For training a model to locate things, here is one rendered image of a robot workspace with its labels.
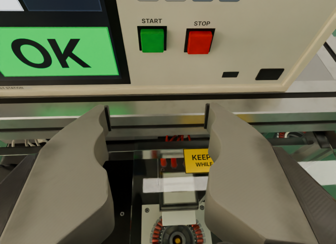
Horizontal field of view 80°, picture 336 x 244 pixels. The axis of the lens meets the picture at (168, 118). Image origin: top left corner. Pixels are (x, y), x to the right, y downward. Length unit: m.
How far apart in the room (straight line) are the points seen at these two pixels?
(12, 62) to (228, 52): 0.19
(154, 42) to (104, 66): 0.05
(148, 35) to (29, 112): 0.14
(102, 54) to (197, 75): 0.09
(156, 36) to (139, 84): 0.06
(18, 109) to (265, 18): 0.24
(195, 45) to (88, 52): 0.09
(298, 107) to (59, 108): 0.25
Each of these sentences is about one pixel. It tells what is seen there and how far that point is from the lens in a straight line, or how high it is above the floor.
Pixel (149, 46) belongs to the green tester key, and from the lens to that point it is 0.17.
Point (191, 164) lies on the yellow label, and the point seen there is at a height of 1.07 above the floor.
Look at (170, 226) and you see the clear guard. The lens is 0.22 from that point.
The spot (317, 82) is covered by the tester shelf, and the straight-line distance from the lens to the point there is 0.30.
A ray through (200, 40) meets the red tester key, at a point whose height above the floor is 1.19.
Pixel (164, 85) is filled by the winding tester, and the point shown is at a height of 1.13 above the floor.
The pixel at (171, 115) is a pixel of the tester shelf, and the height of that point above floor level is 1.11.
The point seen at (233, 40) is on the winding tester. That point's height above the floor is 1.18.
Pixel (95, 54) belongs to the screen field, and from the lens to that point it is 0.19.
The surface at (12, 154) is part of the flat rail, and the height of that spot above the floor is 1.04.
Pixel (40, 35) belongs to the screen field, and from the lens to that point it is 0.19.
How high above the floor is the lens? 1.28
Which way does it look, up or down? 57 degrees down
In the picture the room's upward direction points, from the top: 3 degrees clockwise
